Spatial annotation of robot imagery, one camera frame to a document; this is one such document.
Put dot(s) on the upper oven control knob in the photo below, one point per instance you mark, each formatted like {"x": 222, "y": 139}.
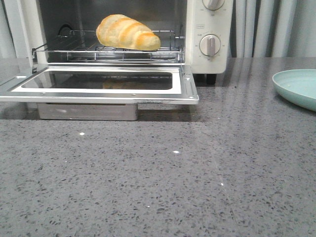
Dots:
{"x": 213, "y": 5}

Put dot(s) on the oven control knob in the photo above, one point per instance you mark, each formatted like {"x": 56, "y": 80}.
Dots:
{"x": 213, "y": 5}
{"x": 209, "y": 45}

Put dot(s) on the golden croissant bread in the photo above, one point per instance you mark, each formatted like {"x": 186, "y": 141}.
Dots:
{"x": 120, "y": 31}

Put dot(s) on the lower oven control knob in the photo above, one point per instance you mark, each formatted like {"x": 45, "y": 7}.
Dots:
{"x": 209, "y": 45}

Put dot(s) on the white Toshiba toaster oven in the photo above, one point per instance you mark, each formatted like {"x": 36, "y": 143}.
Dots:
{"x": 47, "y": 19}

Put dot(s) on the light green plate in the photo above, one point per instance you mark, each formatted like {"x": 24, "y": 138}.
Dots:
{"x": 297, "y": 86}

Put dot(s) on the metal wire oven rack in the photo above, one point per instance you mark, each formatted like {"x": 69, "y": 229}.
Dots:
{"x": 83, "y": 47}

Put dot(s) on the grey curtain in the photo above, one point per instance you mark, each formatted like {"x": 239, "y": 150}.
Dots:
{"x": 260, "y": 28}

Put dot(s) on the glass oven door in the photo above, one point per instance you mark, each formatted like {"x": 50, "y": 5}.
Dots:
{"x": 100, "y": 92}

